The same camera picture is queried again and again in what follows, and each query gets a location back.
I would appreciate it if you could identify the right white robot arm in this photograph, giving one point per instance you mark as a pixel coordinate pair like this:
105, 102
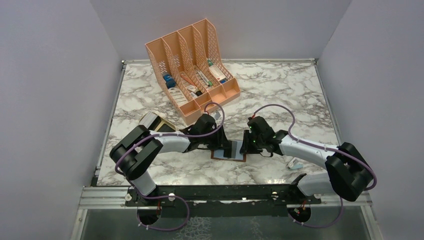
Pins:
347, 173

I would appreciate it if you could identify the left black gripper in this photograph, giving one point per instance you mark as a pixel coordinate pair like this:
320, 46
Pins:
221, 140

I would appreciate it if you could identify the pink plastic file organizer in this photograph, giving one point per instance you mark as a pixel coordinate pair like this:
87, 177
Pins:
186, 55

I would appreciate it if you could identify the brown leather card holder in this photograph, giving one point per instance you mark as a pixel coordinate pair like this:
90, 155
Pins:
218, 154

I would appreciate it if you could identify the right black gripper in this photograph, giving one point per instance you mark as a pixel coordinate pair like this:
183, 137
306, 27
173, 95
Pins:
247, 134

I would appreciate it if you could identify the red white box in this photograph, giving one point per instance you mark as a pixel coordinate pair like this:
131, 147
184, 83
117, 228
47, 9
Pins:
217, 73

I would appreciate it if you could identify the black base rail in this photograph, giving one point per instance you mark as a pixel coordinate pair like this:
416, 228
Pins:
216, 201

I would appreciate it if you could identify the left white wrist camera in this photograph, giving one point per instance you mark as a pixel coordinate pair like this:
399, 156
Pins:
217, 116

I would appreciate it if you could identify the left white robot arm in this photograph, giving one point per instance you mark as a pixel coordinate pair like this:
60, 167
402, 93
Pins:
136, 151

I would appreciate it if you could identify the tan oval tray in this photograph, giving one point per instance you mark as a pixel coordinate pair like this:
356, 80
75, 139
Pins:
165, 127

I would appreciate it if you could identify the small white blue object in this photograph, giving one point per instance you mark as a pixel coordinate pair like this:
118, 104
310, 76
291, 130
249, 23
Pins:
294, 164

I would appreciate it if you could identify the stack of credit cards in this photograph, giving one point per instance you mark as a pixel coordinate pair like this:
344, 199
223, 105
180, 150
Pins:
151, 121

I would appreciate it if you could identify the white labelled box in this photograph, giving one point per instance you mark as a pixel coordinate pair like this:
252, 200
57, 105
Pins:
178, 96

